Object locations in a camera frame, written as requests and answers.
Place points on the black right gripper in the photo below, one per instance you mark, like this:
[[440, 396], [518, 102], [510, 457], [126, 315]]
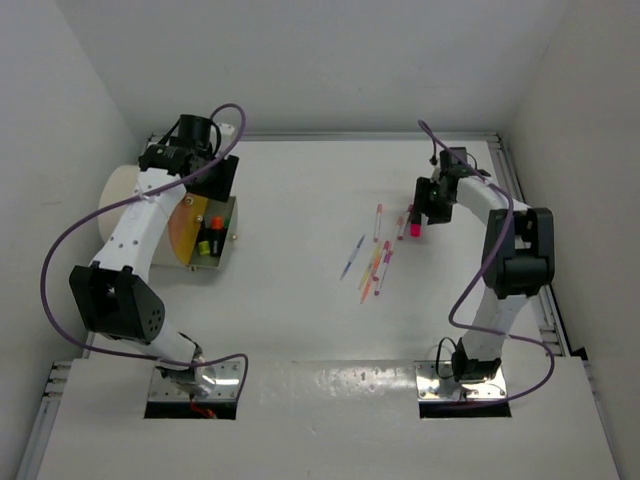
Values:
[[424, 186]]

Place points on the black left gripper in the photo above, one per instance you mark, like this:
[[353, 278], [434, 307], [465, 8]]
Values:
[[219, 190]]

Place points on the orange highlighter black body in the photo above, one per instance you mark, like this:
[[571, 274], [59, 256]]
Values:
[[217, 225]]

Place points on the cylindrical beige drawer container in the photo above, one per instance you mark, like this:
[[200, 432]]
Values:
[[196, 232]]

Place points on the yellow highlighter black body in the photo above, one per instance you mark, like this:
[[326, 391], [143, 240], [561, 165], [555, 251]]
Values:
[[204, 248]]

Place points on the purple highlighter black body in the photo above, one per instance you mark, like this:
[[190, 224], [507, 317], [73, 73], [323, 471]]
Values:
[[216, 246]]

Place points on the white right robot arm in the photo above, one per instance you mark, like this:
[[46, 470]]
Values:
[[518, 256]]

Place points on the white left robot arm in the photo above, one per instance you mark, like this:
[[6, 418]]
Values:
[[176, 179]]

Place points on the peach cap white pen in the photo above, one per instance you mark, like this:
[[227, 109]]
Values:
[[400, 228]]

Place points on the light pink cap pen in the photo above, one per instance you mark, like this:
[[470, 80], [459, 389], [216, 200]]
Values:
[[377, 225]]

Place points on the pink cap white pen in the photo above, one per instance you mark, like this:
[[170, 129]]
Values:
[[380, 252]]

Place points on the purple cap white pen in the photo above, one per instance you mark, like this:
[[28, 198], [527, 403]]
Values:
[[382, 273]]

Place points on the yellow clear pen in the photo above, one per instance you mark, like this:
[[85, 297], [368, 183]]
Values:
[[369, 267]]

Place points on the blue clear pen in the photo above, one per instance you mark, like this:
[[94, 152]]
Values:
[[352, 257]]

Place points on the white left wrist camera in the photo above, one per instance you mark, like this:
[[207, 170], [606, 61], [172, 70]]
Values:
[[227, 134]]

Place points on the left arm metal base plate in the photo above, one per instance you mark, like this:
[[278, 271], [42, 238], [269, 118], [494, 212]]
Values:
[[214, 383]]

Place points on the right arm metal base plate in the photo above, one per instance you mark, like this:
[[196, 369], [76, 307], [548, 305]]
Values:
[[436, 385]]

